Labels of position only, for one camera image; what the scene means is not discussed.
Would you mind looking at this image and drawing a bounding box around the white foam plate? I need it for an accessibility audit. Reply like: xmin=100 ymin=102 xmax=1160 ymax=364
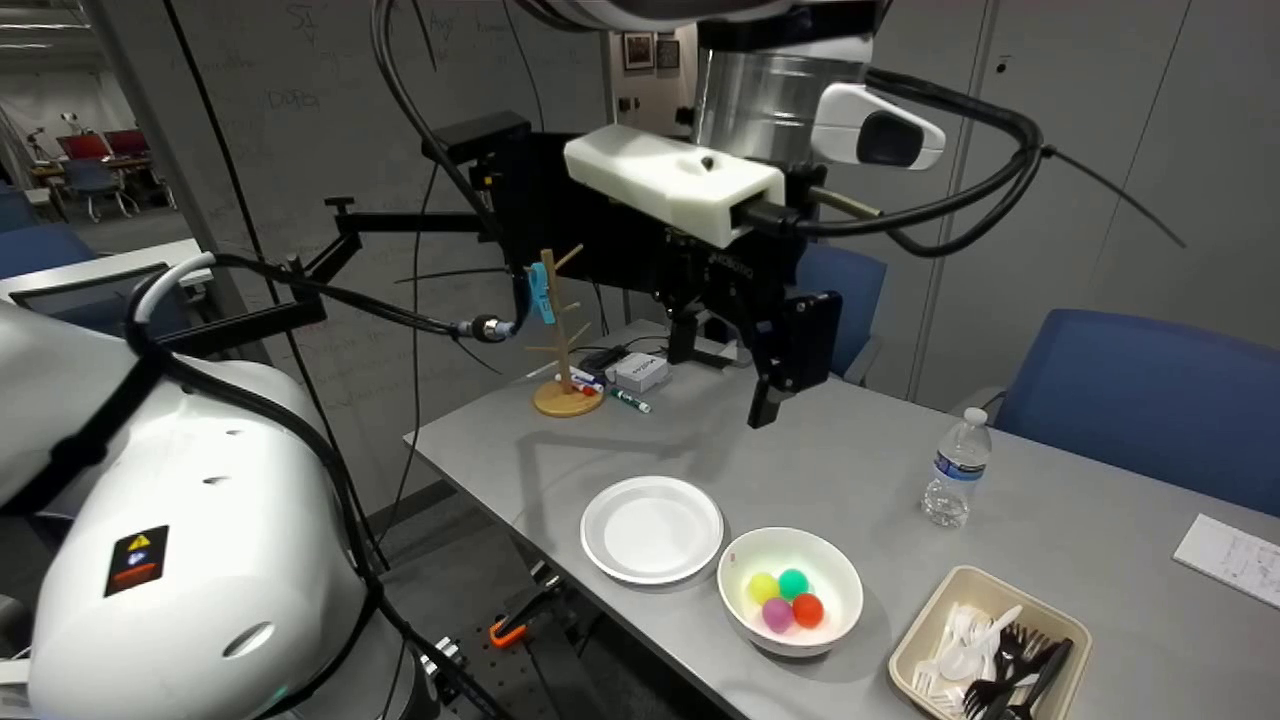
xmin=581 ymin=476 xmax=723 ymax=587

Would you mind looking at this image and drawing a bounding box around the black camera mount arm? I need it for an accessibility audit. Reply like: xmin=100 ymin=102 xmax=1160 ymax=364
xmin=290 ymin=111 xmax=532 ymax=288

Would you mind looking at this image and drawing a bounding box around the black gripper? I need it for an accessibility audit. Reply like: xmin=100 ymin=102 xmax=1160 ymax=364
xmin=661 ymin=232 xmax=839 ymax=427

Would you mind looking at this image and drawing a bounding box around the beige cutlery tray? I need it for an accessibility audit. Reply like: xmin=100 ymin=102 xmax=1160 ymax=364
xmin=886 ymin=563 xmax=1090 ymax=720

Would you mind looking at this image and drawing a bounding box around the red ball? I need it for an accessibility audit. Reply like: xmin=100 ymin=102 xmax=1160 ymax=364
xmin=792 ymin=591 xmax=824 ymax=629

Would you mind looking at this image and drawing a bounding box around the blue chair right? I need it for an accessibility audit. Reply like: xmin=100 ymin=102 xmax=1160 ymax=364
xmin=995 ymin=307 xmax=1280 ymax=517

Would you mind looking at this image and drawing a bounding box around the white bowl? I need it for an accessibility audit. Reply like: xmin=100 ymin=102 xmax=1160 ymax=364
xmin=716 ymin=526 xmax=862 ymax=658

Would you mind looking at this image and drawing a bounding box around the wooden peg stand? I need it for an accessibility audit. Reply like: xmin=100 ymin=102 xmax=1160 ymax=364
xmin=525 ymin=247 xmax=605 ymax=420

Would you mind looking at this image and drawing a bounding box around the purple ball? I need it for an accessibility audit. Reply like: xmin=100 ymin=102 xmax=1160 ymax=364
xmin=760 ymin=601 xmax=792 ymax=633

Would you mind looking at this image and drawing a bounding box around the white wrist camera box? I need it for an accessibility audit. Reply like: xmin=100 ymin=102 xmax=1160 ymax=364
xmin=564 ymin=123 xmax=784 ymax=247

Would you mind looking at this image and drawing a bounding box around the clear water bottle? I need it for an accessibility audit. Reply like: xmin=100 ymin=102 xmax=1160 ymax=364
xmin=921 ymin=409 xmax=992 ymax=526

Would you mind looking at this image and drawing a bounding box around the small white box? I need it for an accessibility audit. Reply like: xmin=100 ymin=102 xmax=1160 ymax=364
xmin=609 ymin=352 xmax=672 ymax=395

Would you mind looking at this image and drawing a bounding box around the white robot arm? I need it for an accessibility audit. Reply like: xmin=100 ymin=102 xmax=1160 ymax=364
xmin=4 ymin=0 xmax=1045 ymax=720

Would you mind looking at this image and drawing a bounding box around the blue chair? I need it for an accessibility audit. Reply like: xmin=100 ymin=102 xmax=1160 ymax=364
xmin=995 ymin=307 xmax=1280 ymax=517
xmin=795 ymin=242 xmax=886 ymax=384

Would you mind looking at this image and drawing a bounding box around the yellow ball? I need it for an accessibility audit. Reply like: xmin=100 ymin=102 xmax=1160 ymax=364
xmin=746 ymin=570 xmax=780 ymax=602

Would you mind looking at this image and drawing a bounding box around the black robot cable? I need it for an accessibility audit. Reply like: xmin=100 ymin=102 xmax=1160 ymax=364
xmin=118 ymin=251 xmax=534 ymax=720

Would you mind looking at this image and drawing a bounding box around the blue chair middle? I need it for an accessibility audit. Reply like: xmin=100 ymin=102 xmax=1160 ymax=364
xmin=795 ymin=242 xmax=886 ymax=384

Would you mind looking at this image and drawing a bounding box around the green ball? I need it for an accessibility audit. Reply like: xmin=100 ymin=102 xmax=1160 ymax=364
xmin=775 ymin=567 xmax=809 ymax=601

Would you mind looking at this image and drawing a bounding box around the orange black clamp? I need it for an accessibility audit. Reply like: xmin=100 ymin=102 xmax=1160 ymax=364
xmin=484 ymin=579 xmax=557 ymax=652

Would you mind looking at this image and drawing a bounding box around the white paper sheet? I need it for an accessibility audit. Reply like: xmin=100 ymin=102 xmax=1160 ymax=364
xmin=1174 ymin=517 xmax=1280 ymax=608

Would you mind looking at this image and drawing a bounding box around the white plastic cutlery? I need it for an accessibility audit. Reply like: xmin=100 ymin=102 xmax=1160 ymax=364
xmin=911 ymin=602 xmax=1021 ymax=710

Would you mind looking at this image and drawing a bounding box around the black plastic fork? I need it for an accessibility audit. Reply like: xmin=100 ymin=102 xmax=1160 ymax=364
xmin=964 ymin=622 xmax=1070 ymax=720

